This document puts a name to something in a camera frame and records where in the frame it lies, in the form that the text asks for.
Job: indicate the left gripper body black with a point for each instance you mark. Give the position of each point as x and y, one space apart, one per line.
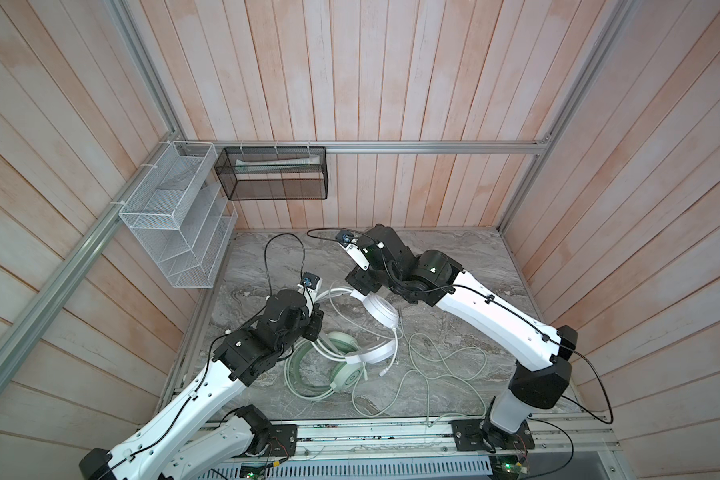
309 328

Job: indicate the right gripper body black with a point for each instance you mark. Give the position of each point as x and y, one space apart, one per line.
360 278

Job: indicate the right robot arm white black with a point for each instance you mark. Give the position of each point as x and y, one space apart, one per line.
542 352

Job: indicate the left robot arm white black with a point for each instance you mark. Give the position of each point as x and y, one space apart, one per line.
236 361

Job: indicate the green headphones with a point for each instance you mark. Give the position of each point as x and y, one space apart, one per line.
343 377

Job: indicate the black mesh basket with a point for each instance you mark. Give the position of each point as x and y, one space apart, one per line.
273 173

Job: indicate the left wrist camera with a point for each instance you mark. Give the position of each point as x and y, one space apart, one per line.
310 284

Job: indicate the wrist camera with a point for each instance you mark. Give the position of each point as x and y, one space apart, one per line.
310 284
356 245

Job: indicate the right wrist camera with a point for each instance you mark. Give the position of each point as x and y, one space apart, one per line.
356 245

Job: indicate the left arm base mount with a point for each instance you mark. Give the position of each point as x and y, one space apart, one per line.
277 440

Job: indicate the white wire mesh shelf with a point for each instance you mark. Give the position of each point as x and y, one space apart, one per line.
179 215

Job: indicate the aluminium frame bar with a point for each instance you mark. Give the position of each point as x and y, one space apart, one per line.
394 147

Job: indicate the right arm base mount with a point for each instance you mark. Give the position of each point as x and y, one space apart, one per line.
481 435

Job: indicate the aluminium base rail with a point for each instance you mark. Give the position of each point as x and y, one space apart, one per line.
567 446

